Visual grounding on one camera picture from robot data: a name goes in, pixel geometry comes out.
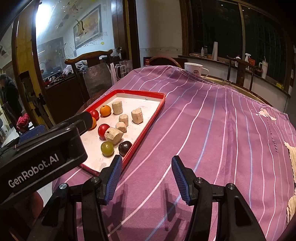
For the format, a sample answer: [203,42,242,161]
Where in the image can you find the small orange mandarin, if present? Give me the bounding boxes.
[90,117,97,130]

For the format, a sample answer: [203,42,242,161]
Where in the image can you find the red tomato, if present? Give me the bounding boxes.
[98,123,110,140]
[89,109,99,121]

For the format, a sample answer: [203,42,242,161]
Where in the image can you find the red tomato back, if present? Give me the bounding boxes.
[98,123,110,140]

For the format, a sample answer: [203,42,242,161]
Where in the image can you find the small orange back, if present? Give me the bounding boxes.
[99,105,111,118]

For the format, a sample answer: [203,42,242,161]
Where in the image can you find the green grape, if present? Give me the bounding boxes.
[101,141,114,157]

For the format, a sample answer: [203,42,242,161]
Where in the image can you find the beige cork cylinder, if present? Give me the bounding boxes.
[112,101,123,115]

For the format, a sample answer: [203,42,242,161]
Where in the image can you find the small beige cork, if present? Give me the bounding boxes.
[115,122,127,133]

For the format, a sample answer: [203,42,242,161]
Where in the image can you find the dark purple plum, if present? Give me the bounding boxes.
[118,141,132,157]

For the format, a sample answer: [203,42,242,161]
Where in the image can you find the beige cork chunk tall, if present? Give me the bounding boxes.
[131,108,144,125]

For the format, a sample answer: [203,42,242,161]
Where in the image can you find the red white tray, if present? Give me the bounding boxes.
[81,89,166,175]

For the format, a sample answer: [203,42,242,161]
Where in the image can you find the wooden chair left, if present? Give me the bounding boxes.
[65,50,113,102]

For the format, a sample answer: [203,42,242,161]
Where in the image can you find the wooden chair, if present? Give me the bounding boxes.
[65,50,113,102]
[226,56,257,92]

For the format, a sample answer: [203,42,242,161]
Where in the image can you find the purple striped tablecloth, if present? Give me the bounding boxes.
[102,66,295,240]

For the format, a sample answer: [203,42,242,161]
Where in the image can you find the beige knitted towel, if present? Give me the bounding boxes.
[283,141,296,224]

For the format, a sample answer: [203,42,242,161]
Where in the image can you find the white mug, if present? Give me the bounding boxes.
[184,62,209,77]

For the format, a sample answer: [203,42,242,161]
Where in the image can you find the wooden chair back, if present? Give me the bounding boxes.
[226,56,257,92]

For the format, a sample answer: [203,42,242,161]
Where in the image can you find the white paper roll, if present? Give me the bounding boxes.
[212,42,218,61]

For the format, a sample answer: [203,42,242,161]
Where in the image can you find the white tumbler with straw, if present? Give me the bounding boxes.
[259,57,268,79]

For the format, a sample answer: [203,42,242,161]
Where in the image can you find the white spray bottle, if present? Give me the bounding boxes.
[244,53,251,62]

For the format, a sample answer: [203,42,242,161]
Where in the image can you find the framed wall painting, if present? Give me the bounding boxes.
[73,4,103,49]

